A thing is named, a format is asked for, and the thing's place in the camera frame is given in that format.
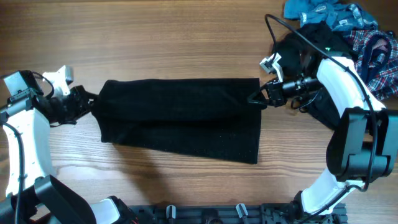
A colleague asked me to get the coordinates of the black knit sweater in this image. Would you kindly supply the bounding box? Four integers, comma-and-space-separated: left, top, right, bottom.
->
91, 78, 262, 164

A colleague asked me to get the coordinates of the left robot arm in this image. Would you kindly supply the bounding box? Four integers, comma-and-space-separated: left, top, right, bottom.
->
1, 65, 139, 223

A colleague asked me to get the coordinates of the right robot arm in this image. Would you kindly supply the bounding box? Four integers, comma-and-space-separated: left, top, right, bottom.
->
248, 52, 397, 223

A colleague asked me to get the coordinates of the black garment underneath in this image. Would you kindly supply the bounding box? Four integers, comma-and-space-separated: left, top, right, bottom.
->
276, 22, 358, 130

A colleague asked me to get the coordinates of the red plaid shirt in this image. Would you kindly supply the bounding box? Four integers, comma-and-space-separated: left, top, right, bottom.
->
343, 30, 397, 100

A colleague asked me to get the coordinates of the blue patterned garment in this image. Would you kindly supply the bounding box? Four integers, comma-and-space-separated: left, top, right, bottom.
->
284, 0, 379, 32

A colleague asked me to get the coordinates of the left black camera cable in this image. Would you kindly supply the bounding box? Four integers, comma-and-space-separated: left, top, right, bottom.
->
0, 70, 55, 224

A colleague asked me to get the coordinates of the black camera cable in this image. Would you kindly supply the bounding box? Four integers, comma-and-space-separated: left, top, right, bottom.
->
0, 70, 55, 224
264, 13, 379, 223

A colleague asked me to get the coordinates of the right black camera cable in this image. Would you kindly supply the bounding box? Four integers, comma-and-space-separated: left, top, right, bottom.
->
264, 13, 379, 223

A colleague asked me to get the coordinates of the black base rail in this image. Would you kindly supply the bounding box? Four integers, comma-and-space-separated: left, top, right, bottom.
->
124, 202, 348, 224

